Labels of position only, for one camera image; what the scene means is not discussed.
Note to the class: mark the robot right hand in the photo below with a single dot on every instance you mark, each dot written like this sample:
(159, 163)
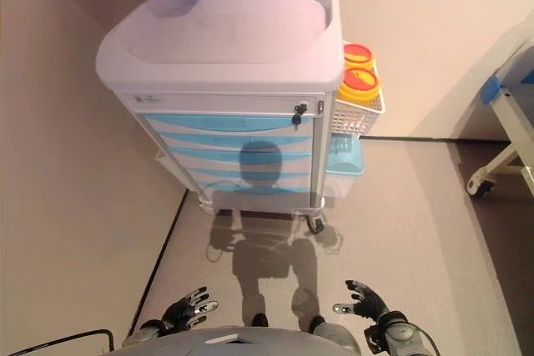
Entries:
(369, 306)

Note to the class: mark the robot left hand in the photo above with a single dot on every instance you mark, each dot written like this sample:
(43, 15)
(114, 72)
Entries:
(183, 314)

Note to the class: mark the tall blue-fronted cart drawer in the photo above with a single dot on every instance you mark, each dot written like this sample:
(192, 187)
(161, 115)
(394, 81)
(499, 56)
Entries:
(233, 195)

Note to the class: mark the silver robot right leg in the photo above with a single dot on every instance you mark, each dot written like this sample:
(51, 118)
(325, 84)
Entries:
(336, 333)

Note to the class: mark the black robot right foot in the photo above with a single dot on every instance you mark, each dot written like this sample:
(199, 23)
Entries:
(318, 323)

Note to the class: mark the black robot foot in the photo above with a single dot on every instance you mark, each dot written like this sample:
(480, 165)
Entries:
(260, 320)
(318, 323)

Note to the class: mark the grey robot torso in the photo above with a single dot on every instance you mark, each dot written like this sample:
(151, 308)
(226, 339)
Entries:
(233, 343)

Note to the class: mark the black robot left foot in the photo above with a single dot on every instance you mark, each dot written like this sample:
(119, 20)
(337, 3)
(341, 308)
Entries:
(260, 320)

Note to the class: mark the cart caster wheel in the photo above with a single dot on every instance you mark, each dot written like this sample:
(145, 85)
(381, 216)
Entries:
(317, 223)

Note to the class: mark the translucent bin blue lid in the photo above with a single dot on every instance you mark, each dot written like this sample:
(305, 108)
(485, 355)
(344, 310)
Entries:
(344, 160)

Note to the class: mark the white perforated basket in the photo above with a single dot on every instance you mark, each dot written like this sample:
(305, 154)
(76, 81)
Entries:
(354, 120)

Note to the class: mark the silver cart side latch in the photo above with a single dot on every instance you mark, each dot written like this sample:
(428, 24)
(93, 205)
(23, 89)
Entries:
(321, 108)

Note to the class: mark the black key bunch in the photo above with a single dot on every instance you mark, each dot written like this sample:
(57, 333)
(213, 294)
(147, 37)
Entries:
(298, 114)

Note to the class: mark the yellow sharps container red lid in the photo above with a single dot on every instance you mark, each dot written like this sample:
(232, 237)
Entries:
(359, 56)
(359, 81)

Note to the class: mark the blue bed corner bumper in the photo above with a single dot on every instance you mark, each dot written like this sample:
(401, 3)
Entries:
(490, 89)

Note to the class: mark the hospital bed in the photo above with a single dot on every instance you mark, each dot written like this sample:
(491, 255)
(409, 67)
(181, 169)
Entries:
(515, 64)

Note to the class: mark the white medical cart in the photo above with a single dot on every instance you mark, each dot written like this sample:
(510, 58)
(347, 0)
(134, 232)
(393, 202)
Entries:
(225, 26)

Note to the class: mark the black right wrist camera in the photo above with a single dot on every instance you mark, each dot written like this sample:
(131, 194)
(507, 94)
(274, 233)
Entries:
(374, 338)

